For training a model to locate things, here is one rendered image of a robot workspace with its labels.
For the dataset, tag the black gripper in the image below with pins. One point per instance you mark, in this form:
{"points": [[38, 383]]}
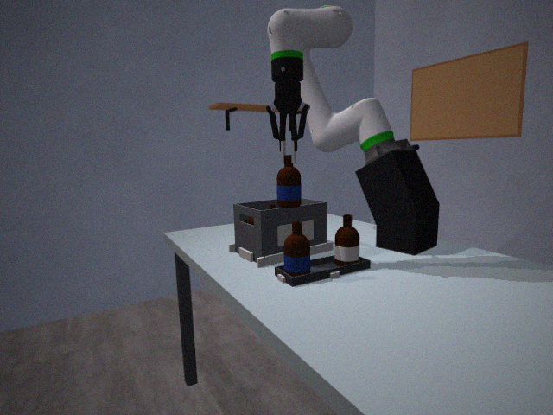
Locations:
{"points": [[287, 101]]}

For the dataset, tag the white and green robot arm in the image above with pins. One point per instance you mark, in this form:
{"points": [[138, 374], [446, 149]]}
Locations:
{"points": [[364, 122]]}

